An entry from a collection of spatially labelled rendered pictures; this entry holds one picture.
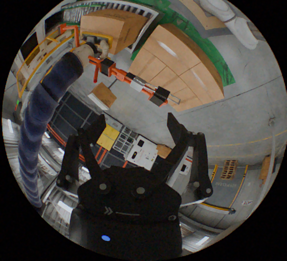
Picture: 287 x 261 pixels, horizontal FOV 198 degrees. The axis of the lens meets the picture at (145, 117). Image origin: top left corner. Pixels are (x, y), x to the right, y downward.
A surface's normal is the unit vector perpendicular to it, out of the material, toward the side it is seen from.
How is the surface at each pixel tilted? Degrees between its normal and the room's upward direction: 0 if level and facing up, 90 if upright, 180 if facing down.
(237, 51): 0
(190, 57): 0
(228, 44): 0
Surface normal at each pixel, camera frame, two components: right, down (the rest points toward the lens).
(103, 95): 0.73, 0.10
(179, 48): -0.45, 0.82
